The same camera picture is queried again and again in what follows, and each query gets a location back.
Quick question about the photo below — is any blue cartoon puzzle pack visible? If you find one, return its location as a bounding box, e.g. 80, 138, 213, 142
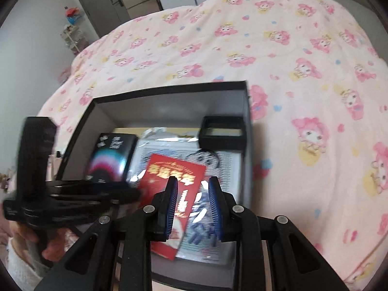
127, 139, 241, 265

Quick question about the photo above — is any red portrait envelope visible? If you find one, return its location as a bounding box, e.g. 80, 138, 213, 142
138, 154, 206, 261

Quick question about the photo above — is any black purple card box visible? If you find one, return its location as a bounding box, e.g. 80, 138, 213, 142
85, 133, 139, 183

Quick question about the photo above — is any person's left hand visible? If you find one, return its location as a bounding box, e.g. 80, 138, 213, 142
12, 221, 80, 263

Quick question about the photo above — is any black storage box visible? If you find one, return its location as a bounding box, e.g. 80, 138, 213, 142
57, 81, 253, 290

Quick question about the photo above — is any pink cartoon print blanket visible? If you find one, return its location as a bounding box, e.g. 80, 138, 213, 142
40, 0, 387, 290

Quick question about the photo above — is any grey door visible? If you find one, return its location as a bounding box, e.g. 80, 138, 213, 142
79, 0, 129, 38

